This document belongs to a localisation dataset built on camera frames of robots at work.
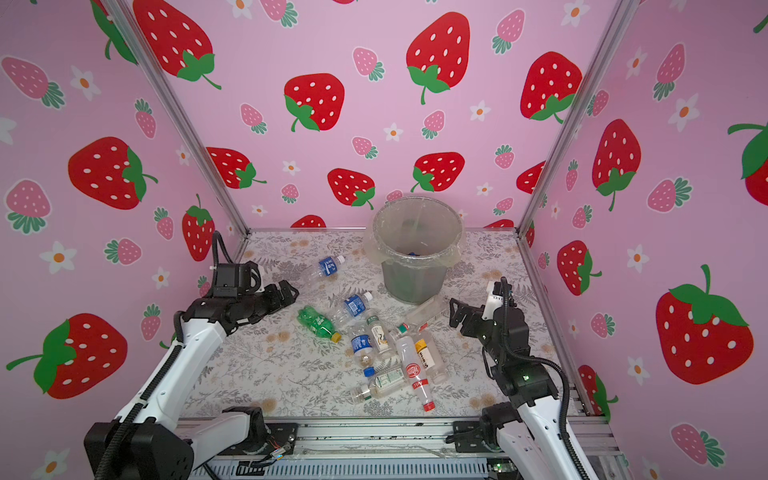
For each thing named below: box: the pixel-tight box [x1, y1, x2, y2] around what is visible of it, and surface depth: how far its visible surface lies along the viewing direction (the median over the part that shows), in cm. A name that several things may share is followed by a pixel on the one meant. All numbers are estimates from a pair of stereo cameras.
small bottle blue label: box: [351, 334, 375, 368], surface depth 88 cm
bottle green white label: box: [355, 367, 409, 400], surface depth 81 cm
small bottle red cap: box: [412, 378, 437, 413], surface depth 80 cm
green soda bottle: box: [297, 306, 342, 343], surface depth 92 cm
